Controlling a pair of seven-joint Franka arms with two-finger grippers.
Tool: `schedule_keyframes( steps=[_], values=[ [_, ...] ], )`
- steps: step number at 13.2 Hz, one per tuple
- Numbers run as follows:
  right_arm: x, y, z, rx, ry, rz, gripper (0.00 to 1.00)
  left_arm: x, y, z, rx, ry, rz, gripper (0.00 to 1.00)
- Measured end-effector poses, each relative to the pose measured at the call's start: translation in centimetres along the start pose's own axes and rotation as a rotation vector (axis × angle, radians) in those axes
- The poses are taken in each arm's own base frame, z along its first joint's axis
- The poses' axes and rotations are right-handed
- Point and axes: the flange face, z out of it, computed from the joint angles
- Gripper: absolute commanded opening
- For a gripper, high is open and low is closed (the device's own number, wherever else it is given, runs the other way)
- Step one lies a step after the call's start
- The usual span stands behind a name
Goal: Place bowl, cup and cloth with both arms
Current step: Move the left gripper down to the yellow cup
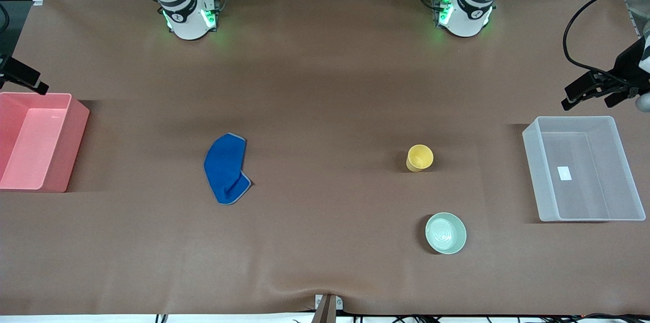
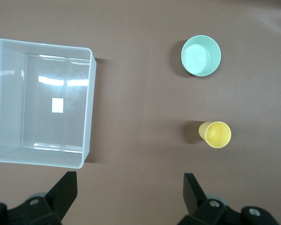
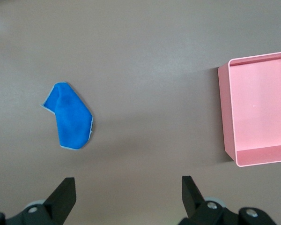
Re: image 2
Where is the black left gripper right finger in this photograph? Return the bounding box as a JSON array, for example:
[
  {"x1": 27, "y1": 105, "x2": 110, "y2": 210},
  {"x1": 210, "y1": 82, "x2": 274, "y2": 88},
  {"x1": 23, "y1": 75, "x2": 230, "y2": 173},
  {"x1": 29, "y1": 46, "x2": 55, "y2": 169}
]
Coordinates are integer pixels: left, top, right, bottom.
[{"x1": 177, "y1": 172, "x2": 278, "y2": 225}]

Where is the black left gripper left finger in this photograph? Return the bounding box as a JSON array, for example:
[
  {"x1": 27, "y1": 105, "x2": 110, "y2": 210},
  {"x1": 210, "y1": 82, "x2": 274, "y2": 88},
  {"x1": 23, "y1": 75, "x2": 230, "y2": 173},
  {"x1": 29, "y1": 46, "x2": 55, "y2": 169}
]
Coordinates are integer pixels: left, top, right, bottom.
[{"x1": 0, "y1": 171, "x2": 78, "y2": 225}]

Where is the yellow plastic cup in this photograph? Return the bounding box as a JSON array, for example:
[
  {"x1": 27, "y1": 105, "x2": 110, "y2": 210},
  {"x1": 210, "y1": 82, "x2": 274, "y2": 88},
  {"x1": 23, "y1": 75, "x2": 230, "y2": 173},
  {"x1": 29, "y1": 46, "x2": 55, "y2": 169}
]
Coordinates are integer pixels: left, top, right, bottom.
[{"x1": 198, "y1": 121, "x2": 232, "y2": 150}]

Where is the mint green bowl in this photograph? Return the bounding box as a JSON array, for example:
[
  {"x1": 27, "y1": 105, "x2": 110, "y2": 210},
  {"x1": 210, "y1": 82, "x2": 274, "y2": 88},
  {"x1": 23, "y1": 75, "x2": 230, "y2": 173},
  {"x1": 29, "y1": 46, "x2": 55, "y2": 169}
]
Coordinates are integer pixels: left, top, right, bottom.
[{"x1": 180, "y1": 35, "x2": 222, "y2": 77}]

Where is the white label sticker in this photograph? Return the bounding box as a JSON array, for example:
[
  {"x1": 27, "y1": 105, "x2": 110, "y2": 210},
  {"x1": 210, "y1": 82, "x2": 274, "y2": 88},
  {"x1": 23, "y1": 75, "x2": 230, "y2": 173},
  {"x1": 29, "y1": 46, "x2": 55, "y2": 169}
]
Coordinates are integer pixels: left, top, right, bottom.
[{"x1": 52, "y1": 97, "x2": 64, "y2": 113}]

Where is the clear plastic bin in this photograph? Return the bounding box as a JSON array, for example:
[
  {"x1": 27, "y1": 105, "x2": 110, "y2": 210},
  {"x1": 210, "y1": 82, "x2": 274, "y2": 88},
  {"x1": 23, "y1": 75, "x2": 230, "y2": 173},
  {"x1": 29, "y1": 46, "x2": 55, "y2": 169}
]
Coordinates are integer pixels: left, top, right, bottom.
[{"x1": 0, "y1": 38, "x2": 98, "y2": 169}]

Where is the brown table cover mat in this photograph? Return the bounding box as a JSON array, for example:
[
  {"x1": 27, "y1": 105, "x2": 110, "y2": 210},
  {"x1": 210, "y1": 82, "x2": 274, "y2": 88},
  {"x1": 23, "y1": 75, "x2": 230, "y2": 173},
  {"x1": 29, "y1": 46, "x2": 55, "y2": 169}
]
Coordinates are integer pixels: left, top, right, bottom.
[{"x1": 0, "y1": 0, "x2": 281, "y2": 225}]

